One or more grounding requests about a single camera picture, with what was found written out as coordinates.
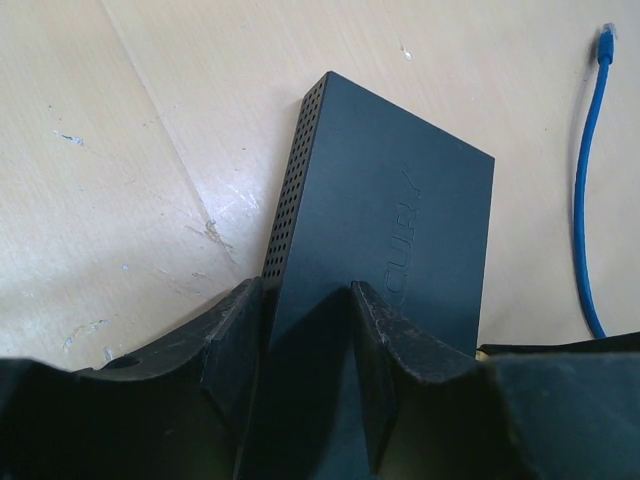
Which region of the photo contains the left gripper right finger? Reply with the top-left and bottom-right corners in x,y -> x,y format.
351,282 -> 639,479

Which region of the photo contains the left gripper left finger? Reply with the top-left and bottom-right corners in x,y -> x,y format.
1,278 -> 263,479

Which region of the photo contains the black network switch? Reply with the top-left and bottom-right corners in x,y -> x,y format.
239,72 -> 494,479

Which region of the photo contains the dark blue ethernet cable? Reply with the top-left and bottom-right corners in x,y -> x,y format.
572,21 -> 619,339

